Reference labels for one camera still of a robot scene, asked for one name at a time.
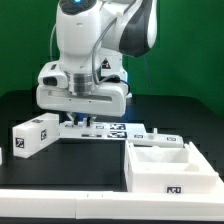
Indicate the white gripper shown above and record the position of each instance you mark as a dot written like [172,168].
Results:
[109,99]

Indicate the white door panel with pegs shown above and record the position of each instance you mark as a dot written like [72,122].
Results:
[81,130]

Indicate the white cabinet top block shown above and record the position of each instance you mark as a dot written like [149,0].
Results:
[35,134]

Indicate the white cabinet body box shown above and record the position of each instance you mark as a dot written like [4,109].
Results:
[182,170]

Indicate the white door panel with knob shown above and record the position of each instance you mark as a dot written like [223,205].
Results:
[156,139]

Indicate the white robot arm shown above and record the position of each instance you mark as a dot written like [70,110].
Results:
[75,83]

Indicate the white marker base sheet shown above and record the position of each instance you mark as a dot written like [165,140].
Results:
[121,130]

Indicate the white L-shaped fence frame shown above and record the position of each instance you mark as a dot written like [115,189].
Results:
[113,205]

